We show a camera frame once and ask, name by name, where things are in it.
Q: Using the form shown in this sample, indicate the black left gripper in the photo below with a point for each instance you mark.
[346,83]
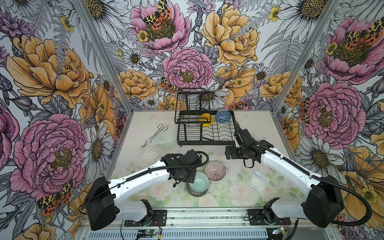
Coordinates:
[191,177]

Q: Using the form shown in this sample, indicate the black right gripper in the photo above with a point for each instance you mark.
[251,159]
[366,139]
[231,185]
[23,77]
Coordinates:
[234,155]

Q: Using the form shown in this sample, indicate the light green bowl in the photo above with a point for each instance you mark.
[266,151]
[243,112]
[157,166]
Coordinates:
[200,184]

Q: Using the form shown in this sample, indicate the blue triangle patterned bowl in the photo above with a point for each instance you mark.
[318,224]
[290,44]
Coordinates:
[223,116]

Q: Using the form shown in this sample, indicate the yellow bowl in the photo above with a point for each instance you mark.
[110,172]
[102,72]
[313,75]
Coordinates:
[206,119]

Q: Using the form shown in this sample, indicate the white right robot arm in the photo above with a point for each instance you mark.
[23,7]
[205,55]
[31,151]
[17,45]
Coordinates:
[323,201]

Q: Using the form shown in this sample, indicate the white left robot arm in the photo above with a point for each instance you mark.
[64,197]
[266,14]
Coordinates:
[106,201]

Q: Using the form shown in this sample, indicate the dotted pattern bowl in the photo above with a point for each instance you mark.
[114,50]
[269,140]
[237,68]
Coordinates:
[194,193]

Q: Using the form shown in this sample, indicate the pink striped bowl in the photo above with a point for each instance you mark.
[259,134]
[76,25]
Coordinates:
[215,171]

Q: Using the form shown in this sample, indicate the clear plastic container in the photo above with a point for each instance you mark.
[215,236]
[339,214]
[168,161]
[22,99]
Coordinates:
[258,182]

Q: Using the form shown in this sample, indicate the black wire dish rack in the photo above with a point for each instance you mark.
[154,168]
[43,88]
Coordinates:
[196,118]

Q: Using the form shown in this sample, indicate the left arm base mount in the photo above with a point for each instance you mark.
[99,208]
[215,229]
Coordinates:
[142,214]

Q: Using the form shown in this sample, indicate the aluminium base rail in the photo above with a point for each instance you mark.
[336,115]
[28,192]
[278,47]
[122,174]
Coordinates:
[212,224]

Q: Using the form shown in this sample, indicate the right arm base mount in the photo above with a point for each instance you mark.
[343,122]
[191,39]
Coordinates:
[265,216]

